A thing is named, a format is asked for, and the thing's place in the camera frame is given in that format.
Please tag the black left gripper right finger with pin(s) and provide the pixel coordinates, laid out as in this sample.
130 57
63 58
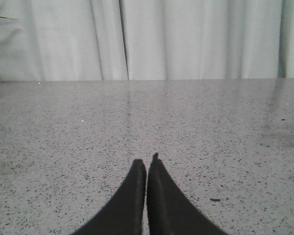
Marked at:
169 211

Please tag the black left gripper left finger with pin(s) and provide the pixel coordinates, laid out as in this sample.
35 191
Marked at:
123 213

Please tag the grey-white curtain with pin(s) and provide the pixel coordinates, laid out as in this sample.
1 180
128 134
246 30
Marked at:
71 40

